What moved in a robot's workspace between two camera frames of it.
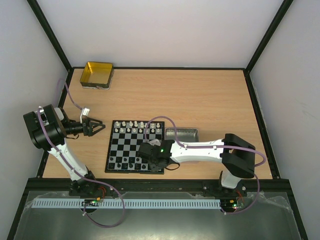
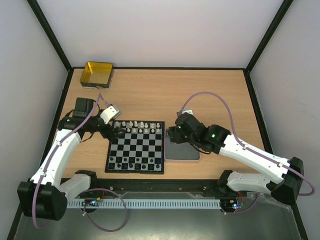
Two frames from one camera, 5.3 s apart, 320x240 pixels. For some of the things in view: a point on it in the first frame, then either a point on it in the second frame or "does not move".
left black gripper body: (85, 131) to (105, 133)
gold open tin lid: (97, 75) does not move
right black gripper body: (144, 151) to (173, 133)
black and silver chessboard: (125, 137) does not move
